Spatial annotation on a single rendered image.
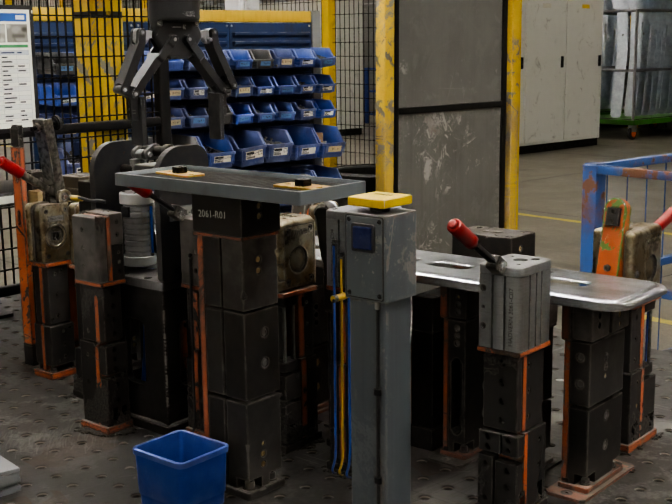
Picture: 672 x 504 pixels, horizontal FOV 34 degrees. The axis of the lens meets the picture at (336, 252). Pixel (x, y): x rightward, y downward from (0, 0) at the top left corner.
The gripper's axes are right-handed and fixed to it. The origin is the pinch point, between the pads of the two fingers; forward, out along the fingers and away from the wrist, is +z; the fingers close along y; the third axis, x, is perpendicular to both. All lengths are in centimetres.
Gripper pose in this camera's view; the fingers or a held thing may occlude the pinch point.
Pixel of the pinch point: (179, 134)
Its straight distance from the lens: 164.6
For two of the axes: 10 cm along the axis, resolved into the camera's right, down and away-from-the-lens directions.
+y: 7.6, -1.3, 6.4
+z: 0.1, 9.8, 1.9
